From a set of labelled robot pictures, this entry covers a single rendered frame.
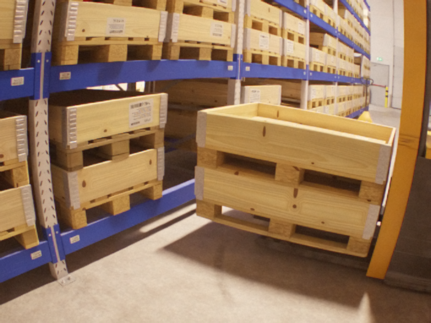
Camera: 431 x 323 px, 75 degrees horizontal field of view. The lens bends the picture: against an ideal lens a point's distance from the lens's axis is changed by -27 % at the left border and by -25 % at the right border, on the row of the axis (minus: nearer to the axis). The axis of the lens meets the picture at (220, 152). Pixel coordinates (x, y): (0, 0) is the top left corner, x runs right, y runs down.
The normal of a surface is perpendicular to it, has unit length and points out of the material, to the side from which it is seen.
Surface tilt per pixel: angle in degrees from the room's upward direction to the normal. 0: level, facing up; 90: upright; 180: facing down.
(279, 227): 90
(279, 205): 90
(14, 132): 90
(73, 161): 90
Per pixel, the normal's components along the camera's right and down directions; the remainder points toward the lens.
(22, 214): 0.84, 0.18
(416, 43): -0.53, 0.18
